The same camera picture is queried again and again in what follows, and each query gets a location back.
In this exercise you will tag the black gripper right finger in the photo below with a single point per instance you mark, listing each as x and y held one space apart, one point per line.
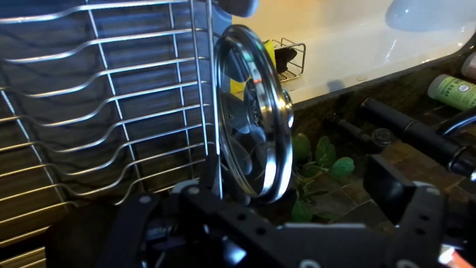
425 224

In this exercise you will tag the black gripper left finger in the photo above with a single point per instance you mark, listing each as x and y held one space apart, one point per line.
149 233

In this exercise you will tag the glass pot lid steel rim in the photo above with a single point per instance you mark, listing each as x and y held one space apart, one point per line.
276 149

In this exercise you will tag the black faucet sprayer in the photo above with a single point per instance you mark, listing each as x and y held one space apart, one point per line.
410 128

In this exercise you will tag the green leafy plant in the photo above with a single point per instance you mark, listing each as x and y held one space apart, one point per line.
342 166

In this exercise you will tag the thin black tube with knob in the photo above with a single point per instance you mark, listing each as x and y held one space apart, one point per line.
354 130

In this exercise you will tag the green labelled bottle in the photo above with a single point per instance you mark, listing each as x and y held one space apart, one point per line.
453 91

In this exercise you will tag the white sink basin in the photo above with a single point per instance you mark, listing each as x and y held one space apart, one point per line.
346 39

